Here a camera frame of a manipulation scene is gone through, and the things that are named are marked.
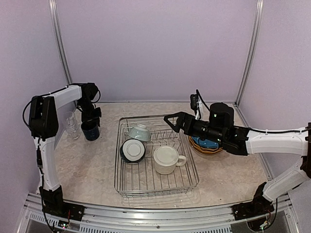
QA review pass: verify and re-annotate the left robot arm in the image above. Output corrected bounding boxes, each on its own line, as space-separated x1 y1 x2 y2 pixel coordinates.
24 83 102 216

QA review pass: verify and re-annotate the light striped rice bowl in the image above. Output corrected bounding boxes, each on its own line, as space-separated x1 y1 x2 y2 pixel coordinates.
128 124 151 142

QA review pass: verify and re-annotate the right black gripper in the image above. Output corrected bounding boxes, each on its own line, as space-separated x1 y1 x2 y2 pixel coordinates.
164 111 225 144

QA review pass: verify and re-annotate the yellow polka dot plate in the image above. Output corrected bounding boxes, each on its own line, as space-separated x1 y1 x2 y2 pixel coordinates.
188 136 223 155
192 144 223 156

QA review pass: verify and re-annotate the bird pattern ceramic plate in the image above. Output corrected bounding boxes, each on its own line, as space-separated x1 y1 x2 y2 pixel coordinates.
192 147 223 157

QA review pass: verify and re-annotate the blue polka dot plate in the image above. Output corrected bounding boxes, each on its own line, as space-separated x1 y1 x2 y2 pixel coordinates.
189 136 219 150

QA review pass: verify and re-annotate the dark blue mug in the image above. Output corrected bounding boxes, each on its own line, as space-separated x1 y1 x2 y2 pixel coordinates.
81 121 100 141

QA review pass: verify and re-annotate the right corner aluminium post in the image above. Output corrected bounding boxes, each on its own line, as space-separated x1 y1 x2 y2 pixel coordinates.
235 0 264 107

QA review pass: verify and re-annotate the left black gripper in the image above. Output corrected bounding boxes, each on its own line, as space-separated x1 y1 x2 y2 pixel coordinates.
78 99 102 128

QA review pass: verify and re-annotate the dark blue white bowl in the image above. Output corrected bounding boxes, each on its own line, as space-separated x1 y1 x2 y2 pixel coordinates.
120 139 146 163

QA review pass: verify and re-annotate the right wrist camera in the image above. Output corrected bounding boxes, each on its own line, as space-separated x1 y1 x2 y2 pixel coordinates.
190 89 205 120

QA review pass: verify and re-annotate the aluminium front frame rail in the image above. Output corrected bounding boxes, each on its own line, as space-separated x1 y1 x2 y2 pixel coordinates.
17 191 299 233

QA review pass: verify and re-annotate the back wall aluminium rail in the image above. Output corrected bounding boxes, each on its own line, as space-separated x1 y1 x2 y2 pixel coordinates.
95 100 235 106

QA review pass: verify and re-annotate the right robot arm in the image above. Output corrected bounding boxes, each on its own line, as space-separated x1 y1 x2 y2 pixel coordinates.
164 102 311 220

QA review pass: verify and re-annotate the white ceramic mug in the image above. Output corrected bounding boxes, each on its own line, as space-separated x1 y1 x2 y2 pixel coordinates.
153 146 187 175

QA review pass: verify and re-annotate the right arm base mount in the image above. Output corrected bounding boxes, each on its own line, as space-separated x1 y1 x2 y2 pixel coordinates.
231 201 275 220

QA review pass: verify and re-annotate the left corner aluminium post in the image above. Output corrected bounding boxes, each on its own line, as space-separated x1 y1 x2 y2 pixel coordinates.
48 0 73 85

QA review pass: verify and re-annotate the metal wire dish rack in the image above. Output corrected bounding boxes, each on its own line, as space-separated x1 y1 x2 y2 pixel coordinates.
114 115 199 197

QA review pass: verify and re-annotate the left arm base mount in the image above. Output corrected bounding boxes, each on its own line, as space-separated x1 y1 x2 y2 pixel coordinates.
43 201 85 221

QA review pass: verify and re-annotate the clear glass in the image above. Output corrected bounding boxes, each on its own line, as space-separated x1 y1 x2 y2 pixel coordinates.
64 121 80 140
62 112 77 133

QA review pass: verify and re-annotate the corner aluminium post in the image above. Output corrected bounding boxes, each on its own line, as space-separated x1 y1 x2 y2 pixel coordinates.
235 0 264 107
48 0 73 85

